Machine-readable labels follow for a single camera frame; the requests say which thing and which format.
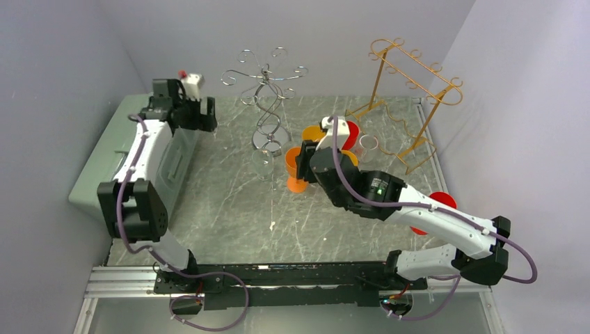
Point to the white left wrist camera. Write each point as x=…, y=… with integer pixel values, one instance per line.
x=192, y=84

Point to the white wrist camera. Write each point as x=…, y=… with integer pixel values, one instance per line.
x=192, y=84
x=331, y=127

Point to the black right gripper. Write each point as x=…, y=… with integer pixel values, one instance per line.
x=304, y=170

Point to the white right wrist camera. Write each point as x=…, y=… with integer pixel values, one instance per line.
x=331, y=127

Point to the aluminium frame rail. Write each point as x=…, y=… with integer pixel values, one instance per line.
x=132, y=282

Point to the red plastic goblet lying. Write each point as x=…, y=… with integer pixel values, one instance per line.
x=441, y=197

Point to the orange plastic goblet back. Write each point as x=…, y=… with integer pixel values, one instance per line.
x=313, y=133

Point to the gold wine glass rack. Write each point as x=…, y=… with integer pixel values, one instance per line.
x=406, y=92

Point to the clear wine glass right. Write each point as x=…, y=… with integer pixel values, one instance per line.
x=367, y=148

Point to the red plastic goblet back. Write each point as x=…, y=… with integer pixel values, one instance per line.
x=353, y=135

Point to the orange plastic goblet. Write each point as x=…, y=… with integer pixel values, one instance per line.
x=294, y=184
x=352, y=156
x=313, y=133

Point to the green plastic storage box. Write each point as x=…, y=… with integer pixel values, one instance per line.
x=167, y=164

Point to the chrome wine glass rack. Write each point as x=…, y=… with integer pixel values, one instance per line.
x=267, y=96

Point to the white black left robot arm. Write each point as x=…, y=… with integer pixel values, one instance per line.
x=133, y=208

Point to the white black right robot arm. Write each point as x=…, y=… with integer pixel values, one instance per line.
x=473, y=247

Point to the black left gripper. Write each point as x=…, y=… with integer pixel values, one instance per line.
x=202, y=122

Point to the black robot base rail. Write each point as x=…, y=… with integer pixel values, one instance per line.
x=224, y=286

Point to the clear ribbed wine glass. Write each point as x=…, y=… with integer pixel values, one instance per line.
x=263, y=164

